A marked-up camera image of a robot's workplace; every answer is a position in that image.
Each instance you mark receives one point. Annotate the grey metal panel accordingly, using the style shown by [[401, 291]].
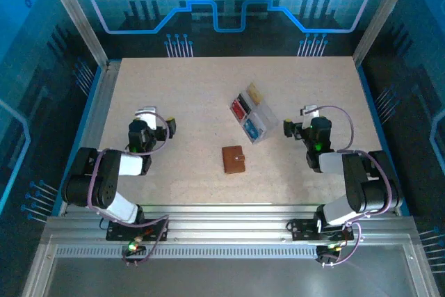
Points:
[[226, 278]]

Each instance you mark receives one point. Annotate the black connector block green LED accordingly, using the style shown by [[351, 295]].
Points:
[[133, 250], [325, 256]]

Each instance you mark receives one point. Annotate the aluminium frame rail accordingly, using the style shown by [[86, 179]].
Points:
[[226, 220]]

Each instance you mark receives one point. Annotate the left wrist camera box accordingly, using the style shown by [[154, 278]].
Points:
[[146, 116]]

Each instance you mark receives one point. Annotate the clear plastic card tray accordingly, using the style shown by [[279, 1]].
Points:
[[260, 116]]

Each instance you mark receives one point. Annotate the brown leather card holder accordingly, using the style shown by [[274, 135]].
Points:
[[233, 159]]

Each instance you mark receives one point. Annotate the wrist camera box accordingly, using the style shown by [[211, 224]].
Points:
[[146, 116], [310, 112]]

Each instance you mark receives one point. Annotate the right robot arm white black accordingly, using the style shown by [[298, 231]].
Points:
[[368, 189]]

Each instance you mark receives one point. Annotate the gold credit card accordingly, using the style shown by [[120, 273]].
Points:
[[254, 94]]

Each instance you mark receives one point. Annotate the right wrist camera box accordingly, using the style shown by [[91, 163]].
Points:
[[310, 112]]

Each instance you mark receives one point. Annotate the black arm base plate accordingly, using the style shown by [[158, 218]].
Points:
[[116, 233], [299, 231]]

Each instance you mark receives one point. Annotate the blue credit card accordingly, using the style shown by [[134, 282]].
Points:
[[253, 128]]

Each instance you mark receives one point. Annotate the black credit card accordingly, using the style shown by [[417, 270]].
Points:
[[244, 103]]

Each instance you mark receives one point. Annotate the aluminium corner post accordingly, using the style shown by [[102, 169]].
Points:
[[74, 18], [382, 15]]

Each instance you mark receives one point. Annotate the aluminium side rail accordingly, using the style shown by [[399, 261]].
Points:
[[102, 95]]

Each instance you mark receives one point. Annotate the red credit card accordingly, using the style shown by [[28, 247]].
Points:
[[238, 109]]

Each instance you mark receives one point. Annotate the blue table edge strip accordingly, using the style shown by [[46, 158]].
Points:
[[78, 140], [382, 137]]

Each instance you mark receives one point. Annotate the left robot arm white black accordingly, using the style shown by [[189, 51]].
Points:
[[87, 185]]

